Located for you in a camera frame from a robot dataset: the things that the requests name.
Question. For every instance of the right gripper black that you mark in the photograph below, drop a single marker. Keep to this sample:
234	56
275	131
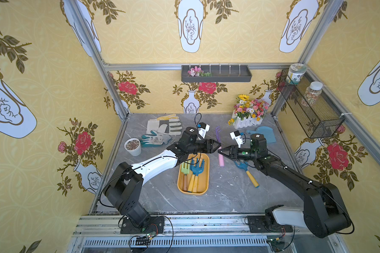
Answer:
235	152

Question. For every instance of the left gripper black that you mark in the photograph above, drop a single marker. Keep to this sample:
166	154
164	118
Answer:
203	146

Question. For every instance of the purple rake pink handle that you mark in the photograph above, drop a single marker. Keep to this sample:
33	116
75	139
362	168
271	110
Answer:
221	158

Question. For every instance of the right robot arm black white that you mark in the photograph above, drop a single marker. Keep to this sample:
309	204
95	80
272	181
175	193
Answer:
324	211

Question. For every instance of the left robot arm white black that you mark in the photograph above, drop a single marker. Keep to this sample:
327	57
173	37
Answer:
124	188

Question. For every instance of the yellow plastic storage tray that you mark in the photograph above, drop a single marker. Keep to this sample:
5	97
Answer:
203	180

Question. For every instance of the flowers in white fence planter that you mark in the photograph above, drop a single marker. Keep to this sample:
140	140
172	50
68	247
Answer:
248	112

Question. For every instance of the light blue dustpan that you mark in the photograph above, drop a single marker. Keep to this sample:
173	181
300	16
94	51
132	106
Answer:
266	131

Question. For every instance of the white grey work glove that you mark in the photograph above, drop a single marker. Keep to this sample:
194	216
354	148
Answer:
168	125

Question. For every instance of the teal white garden glove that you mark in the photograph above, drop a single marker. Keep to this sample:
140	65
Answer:
154	138

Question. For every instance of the pink artificial flowers on shelf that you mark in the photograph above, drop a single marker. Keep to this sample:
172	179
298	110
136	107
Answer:
198	72

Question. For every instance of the white cup with pebbles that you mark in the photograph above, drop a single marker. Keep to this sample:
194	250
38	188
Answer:
133	147

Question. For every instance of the clear bottle colourful beads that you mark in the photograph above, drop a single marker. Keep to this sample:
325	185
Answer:
312	93

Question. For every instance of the white lidded jar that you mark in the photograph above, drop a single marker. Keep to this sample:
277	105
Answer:
295	73

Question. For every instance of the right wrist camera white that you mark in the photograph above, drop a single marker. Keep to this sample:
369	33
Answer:
238	137

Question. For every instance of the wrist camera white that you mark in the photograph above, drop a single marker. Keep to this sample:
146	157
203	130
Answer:
238	137
203	128

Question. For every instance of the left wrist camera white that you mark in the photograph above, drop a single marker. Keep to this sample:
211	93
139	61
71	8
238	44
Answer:
203	128

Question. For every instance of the grey wall shelf tray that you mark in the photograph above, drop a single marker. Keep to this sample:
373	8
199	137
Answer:
222	73

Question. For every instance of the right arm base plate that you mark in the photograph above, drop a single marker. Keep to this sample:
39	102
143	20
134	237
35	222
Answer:
266	224

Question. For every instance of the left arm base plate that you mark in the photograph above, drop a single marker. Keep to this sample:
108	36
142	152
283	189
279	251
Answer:
153	224

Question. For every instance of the black wire mesh basket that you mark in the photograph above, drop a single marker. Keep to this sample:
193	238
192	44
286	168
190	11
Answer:
314	116

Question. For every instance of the right circuit board with wires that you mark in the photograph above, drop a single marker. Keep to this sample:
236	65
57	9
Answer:
280	244

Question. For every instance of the circuit board with wires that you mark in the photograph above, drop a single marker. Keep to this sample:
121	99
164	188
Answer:
139	244
280	244

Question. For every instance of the left circuit board with wires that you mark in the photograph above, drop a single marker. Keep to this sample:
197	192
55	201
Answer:
139	244

